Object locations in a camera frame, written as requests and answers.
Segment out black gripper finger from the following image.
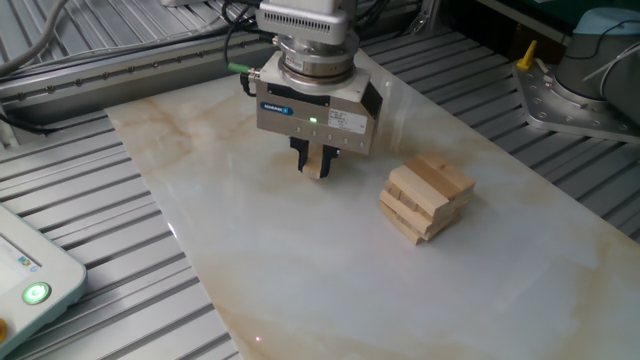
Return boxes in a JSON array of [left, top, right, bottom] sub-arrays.
[[319, 144, 343, 180], [288, 135, 311, 174]]

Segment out grey Schunk gripper body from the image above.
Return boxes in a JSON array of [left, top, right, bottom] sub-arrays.
[[254, 51, 385, 157]]

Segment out silver force torque sensor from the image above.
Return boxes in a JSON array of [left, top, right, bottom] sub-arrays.
[[254, 0, 361, 85]]

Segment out white marble board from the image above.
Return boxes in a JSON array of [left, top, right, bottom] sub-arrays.
[[104, 43, 640, 360]]

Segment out yellow plastic cone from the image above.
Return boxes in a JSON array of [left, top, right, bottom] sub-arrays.
[[516, 39, 539, 72]]

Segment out white teach pendant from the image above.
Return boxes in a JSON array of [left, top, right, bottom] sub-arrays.
[[0, 202, 89, 359]]

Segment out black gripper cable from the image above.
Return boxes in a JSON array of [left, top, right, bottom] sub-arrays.
[[238, 73, 259, 99]]

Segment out black cable green plug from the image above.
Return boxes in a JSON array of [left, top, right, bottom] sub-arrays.
[[221, 0, 262, 85]]

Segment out black cable bundle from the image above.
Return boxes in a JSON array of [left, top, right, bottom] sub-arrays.
[[99, 0, 261, 56]]

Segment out aluminium side rail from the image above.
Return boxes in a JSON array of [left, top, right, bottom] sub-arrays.
[[0, 9, 401, 124]]

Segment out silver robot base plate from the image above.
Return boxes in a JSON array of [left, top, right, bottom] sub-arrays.
[[512, 62, 640, 146]]

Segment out thick grey hose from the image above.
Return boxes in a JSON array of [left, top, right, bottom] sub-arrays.
[[0, 0, 70, 77]]

